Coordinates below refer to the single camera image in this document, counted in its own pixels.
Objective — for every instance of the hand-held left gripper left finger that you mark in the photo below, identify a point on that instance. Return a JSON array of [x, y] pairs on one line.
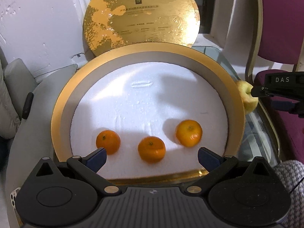
[[96, 160]]

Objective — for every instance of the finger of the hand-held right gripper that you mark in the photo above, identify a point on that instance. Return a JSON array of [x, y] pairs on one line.
[[285, 105], [273, 92]]

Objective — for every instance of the yellow-green apple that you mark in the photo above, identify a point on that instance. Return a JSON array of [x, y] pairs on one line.
[[243, 92]]

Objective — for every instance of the glass desktop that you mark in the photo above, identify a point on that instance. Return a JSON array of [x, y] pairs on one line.
[[256, 133]]

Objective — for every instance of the pale ribbed cushion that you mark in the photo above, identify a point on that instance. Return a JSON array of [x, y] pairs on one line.
[[7, 104]]

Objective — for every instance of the grey square cushion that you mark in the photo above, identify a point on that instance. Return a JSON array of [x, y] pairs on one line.
[[19, 76]]

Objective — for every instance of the gold round box lid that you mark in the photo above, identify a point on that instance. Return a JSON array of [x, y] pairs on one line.
[[142, 16]]

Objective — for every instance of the maroon padded banquet chair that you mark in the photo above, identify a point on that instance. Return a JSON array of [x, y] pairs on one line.
[[285, 28]]

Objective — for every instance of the gold round gift box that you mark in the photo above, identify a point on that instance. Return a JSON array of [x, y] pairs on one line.
[[61, 114]]

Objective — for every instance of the white foam box liner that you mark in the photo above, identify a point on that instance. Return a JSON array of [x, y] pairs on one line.
[[142, 104]]

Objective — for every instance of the grey sofa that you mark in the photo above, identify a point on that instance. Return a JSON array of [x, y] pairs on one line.
[[30, 135]]

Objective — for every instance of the black remote control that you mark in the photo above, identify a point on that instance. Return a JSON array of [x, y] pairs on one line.
[[27, 105]]

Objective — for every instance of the orange mandarin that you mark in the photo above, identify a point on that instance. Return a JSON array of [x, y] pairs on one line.
[[106, 140], [188, 133], [151, 149]]

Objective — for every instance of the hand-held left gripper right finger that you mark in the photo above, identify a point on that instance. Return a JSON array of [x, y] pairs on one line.
[[209, 160]]

